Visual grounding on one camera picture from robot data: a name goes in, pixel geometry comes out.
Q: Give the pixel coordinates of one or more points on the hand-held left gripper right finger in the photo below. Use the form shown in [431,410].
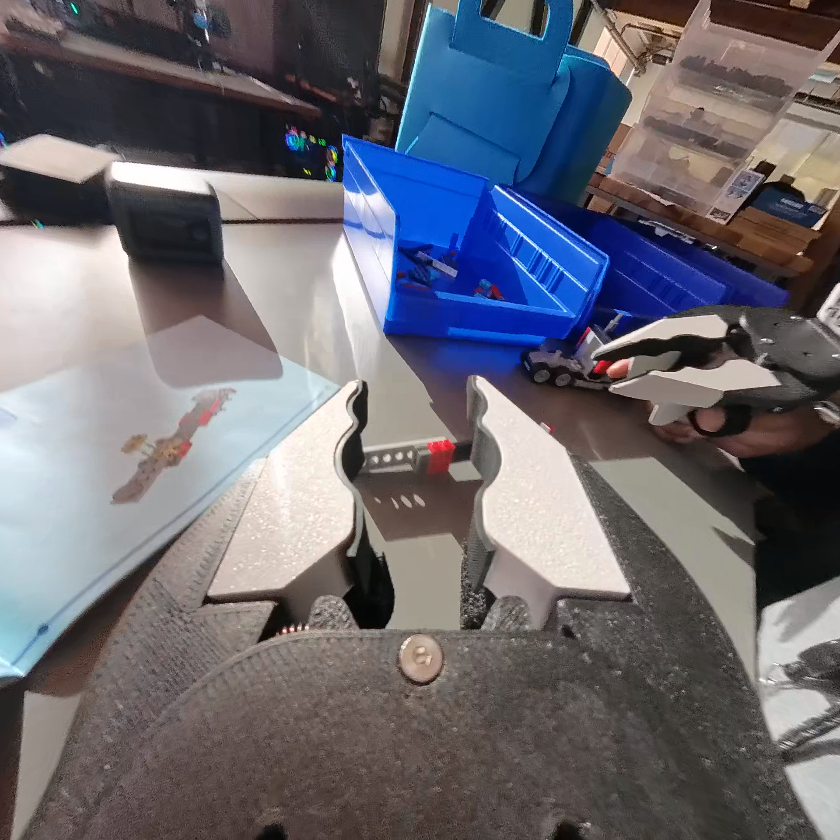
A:
[551,525]

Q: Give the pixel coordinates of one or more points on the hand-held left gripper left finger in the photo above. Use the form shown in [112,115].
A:
[295,525]

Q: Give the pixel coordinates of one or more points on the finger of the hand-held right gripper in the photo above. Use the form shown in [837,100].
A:
[695,387]
[669,334]

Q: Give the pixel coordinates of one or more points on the grey toy brick truck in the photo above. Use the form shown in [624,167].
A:
[558,364]

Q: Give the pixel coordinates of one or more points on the red grey toy brick model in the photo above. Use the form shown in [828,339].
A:
[394,456]

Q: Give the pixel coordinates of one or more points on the grey desk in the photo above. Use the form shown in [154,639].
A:
[295,295]

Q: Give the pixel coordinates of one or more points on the person's right hand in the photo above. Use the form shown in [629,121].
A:
[774,436]

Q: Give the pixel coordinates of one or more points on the blue plastic bin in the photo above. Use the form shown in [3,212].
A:
[374,216]
[656,262]

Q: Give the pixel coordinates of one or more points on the wooden side table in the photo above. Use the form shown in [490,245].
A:
[754,239]

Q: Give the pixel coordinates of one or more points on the dark blue box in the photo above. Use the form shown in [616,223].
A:
[787,203]

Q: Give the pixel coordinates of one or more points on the small white blue box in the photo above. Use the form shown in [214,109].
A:
[738,193]

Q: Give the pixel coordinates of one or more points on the light blue instruction booklet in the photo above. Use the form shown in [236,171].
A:
[98,525]

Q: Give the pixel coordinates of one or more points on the clear plastic drawer organizer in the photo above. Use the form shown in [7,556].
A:
[709,98]

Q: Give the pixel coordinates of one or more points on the blue felt bag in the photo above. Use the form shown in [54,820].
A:
[472,98]

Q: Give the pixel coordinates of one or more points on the dark grey box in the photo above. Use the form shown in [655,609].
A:
[164,223]

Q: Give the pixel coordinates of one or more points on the glowing computer case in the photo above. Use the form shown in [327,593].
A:
[298,141]

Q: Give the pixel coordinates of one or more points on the black flat device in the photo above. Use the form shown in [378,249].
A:
[46,190]

